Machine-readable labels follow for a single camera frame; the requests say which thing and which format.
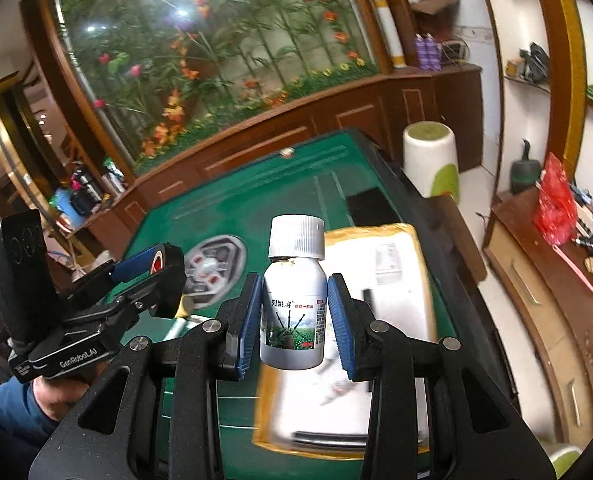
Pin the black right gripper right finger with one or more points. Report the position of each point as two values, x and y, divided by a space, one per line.
474 432

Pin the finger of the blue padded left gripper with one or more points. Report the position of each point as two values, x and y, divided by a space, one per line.
149 261

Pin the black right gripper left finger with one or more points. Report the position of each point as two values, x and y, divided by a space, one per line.
153 414

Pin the white bottle with green label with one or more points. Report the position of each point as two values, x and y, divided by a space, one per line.
293 322

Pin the person left hand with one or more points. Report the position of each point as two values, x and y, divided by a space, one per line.
55 397

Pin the round mahjong table control panel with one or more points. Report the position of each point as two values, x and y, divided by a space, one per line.
212 268

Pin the wooden side cabinet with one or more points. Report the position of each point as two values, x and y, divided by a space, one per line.
555 307

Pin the white tray with yellow rim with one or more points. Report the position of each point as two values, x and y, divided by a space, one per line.
381 302

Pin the red plastic bag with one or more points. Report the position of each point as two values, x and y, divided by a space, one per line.
556 214

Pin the dark green kettle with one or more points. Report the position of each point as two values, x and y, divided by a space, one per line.
525 171

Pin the white green stool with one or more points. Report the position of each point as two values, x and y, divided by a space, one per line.
430 159

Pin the purple bottle pair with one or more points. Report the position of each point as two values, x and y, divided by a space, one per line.
429 52

